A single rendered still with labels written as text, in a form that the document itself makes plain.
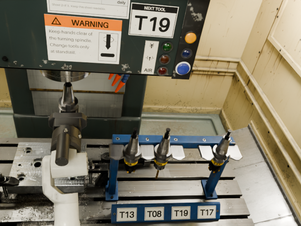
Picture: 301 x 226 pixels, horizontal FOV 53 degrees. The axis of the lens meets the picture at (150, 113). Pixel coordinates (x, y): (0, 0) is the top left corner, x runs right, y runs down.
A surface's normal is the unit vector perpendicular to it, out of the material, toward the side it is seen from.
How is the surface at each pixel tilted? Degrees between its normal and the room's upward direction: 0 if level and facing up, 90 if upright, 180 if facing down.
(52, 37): 90
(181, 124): 0
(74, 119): 1
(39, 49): 90
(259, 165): 24
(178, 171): 0
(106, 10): 90
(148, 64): 90
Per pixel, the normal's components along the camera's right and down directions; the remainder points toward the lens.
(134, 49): 0.11, 0.65
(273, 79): -0.98, -0.05
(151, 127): 0.14, -0.76
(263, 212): -0.27, -0.70
